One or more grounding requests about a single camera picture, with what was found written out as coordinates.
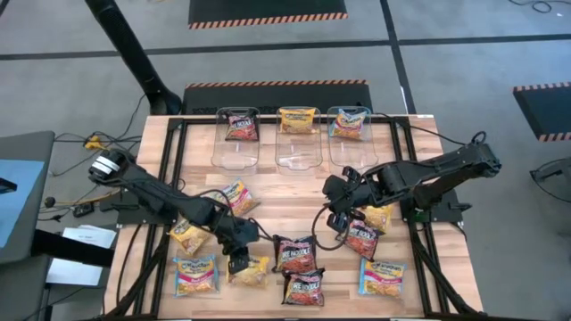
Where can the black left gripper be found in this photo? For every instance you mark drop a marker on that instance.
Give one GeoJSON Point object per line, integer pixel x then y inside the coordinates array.
{"type": "Point", "coordinates": [238, 234]}

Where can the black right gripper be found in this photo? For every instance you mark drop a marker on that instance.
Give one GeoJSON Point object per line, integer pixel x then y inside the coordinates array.
{"type": "Point", "coordinates": [348, 191]}

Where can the yellow Maruchan noodle packet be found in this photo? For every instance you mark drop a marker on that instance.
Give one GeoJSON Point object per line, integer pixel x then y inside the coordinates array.
{"type": "Point", "coordinates": [187, 236]}
{"type": "Point", "coordinates": [379, 218]}
{"type": "Point", "coordinates": [296, 121]}
{"type": "Point", "coordinates": [259, 274]}

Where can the black Maruchan fire noodle packet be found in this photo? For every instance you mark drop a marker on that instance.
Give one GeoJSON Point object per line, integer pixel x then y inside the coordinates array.
{"type": "Point", "coordinates": [303, 289]}
{"type": "Point", "coordinates": [241, 128]}
{"type": "Point", "coordinates": [294, 254]}
{"type": "Point", "coordinates": [363, 241]}

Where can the blue Maruchan noodle packet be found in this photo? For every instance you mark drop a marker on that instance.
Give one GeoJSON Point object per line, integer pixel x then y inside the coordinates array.
{"type": "Point", "coordinates": [382, 278]}
{"type": "Point", "coordinates": [195, 276]}
{"type": "Point", "coordinates": [241, 198]}
{"type": "Point", "coordinates": [348, 125]}

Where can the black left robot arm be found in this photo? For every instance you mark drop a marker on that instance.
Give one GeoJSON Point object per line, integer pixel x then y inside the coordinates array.
{"type": "Point", "coordinates": [151, 191]}

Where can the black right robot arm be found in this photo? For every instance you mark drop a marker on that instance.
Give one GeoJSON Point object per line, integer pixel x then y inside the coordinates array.
{"type": "Point", "coordinates": [437, 167]}

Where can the clear plastic bin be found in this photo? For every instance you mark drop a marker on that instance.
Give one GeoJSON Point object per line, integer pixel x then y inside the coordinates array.
{"type": "Point", "coordinates": [234, 156]}
{"type": "Point", "coordinates": [352, 156]}
{"type": "Point", "coordinates": [298, 156]}

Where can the black hazard-striped floor mat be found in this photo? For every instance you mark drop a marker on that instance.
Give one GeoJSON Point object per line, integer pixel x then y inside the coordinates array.
{"type": "Point", "coordinates": [267, 9]}
{"type": "Point", "coordinates": [267, 96]}
{"type": "Point", "coordinates": [544, 111]}

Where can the white paper sheet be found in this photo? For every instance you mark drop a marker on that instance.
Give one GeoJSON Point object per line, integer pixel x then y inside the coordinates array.
{"type": "Point", "coordinates": [73, 272]}
{"type": "Point", "coordinates": [89, 236]}

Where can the small black power adapter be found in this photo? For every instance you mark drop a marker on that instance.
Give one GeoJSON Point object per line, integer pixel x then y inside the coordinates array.
{"type": "Point", "coordinates": [84, 210]}

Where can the black bar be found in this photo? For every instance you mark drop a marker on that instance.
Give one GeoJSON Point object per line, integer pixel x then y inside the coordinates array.
{"type": "Point", "coordinates": [71, 249]}

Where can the yellow power plug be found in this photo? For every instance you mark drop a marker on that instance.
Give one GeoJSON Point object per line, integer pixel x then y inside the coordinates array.
{"type": "Point", "coordinates": [93, 142]}

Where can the small black knob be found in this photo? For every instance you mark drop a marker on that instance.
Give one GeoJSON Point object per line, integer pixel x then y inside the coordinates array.
{"type": "Point", "coordinates": [50, 202]}

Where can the blue sheet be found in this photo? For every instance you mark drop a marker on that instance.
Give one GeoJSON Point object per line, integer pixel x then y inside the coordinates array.
{"type": "Point", "coordinates": [18, 209]}

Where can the thick black pole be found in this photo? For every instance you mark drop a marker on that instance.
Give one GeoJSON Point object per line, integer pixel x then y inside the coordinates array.
{"type": "Point", "coordinates": [129, 49]}

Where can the grey side table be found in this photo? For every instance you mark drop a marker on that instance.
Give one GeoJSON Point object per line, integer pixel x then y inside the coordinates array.
{"type": "Point", "coordinates": [27, 147]}

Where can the small black device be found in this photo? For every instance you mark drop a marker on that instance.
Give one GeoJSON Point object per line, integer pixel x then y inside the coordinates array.
{"type": "Point", "coordinates": [6, 186]}

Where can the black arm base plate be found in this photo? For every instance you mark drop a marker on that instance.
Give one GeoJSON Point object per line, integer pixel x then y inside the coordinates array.
{"type": "Point", "coordinates": [452, 214]}
{"type": "Point", "coordinates": [127, 217]}

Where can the black aluminium table frame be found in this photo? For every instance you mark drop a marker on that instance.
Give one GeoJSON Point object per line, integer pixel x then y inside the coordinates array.
{"type": "Point", "coordinates": [267, 119]}

